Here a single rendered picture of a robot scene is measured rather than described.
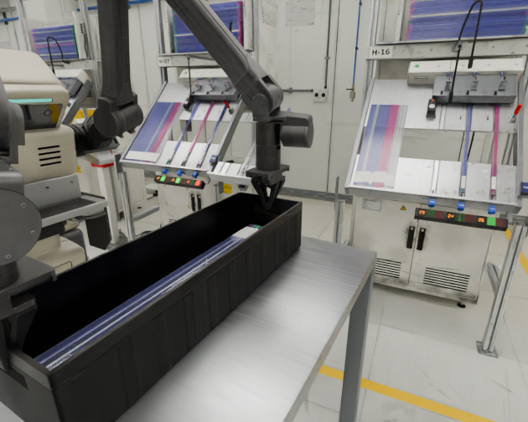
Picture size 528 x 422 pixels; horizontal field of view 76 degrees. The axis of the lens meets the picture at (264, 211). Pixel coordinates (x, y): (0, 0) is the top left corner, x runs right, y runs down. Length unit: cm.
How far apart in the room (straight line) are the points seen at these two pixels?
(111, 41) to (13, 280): 63
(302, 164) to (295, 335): 331
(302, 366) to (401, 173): 130
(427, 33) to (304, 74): 188
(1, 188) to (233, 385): 34
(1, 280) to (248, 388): 30
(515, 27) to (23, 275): 201
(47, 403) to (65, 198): 64
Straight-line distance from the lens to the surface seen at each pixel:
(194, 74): 249
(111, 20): 90
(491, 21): 205
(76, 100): 315
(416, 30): 204
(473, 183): 170
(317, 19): 374
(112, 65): 93
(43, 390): 42
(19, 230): 31
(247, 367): 50
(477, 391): 178
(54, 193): 97
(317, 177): 377
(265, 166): 76
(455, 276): 212
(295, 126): 73
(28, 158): 96
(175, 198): 257
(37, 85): 90
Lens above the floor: 115
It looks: 20 degrees down
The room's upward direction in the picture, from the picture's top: straight up
